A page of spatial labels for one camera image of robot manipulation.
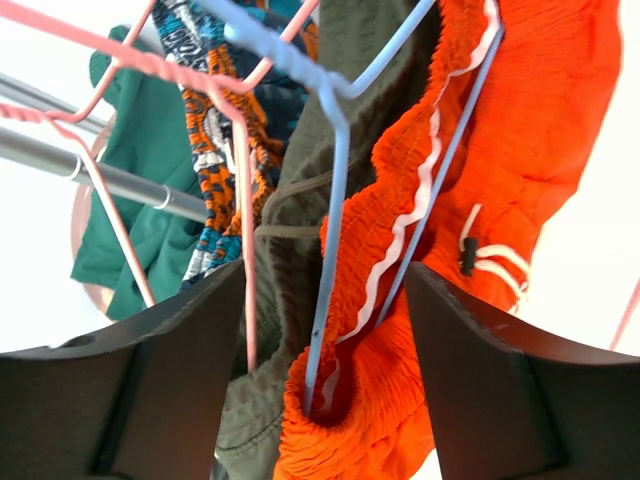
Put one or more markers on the silver white clothes rack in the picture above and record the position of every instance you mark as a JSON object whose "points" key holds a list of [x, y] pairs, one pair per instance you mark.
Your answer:
{"points": [[36, 154]]}

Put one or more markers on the patterned blue orange shorts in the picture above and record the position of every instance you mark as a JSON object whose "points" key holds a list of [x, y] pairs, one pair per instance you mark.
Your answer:
{"points": [[193, 38]]}

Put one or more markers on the blue hanger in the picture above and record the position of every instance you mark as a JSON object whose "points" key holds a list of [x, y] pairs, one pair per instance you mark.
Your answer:
{"points": [[244, 31]]}

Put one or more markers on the pink hanger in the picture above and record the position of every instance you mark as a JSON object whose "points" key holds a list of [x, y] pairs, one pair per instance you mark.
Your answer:
{"points": [[126, 56], [91, 166], [627, 317]]}

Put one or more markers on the dark teal shorts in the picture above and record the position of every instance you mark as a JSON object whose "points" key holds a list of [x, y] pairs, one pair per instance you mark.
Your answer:
{"points": [[145, 136]]}

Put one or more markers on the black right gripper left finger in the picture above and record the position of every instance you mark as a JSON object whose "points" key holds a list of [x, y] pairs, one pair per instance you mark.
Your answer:
{"points": [[139, 399]]}

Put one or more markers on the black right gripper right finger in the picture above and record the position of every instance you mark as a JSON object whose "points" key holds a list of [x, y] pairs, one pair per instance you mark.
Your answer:
{"points": [[508, 400]]}

